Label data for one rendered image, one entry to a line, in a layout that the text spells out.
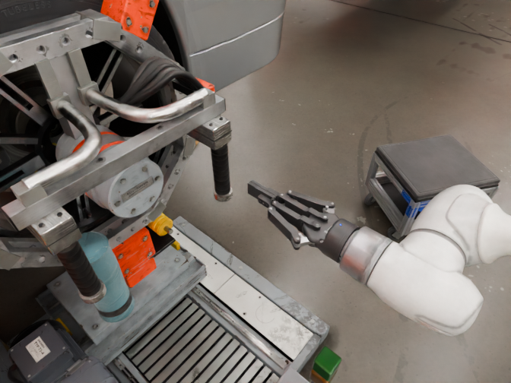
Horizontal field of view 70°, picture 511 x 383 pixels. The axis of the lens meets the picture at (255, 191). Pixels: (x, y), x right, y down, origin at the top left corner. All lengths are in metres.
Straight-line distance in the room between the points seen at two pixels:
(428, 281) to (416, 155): 1.21
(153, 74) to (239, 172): 1.38
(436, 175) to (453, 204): 0.99
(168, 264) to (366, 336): 0.79
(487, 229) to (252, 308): 0.96
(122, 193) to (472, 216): 0.62
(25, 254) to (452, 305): 0.80
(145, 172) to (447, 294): 0.56
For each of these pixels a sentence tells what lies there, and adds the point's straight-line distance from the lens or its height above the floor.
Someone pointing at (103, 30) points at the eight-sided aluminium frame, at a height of 1.10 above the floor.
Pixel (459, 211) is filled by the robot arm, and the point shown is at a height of 0.90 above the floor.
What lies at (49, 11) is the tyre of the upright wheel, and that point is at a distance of 0.83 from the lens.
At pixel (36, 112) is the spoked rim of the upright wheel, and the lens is 0.89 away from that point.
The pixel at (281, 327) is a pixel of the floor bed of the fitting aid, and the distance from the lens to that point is 1.41.
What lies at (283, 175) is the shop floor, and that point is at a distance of 2.05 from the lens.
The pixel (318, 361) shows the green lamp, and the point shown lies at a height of 0.66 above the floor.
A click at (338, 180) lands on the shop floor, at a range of 2.06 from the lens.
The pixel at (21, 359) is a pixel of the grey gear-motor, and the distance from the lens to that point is 1.14.
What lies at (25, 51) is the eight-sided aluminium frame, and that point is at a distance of 0.73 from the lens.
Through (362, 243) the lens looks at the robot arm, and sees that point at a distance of 0.63.
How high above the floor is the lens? 1.35
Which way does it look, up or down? 44 degrees down
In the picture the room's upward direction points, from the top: straight up
